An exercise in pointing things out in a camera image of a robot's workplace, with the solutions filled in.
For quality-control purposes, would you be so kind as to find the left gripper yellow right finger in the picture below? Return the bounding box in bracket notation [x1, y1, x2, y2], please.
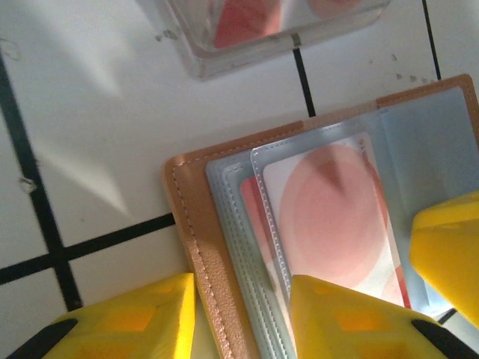
[289, 274, 479, 359]

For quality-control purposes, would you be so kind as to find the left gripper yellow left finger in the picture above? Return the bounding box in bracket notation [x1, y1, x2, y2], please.
[14, 271, 197, 359]

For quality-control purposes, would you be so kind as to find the clear acrylic card stand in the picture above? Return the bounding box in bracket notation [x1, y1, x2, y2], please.
[132, 0, 393, 82]

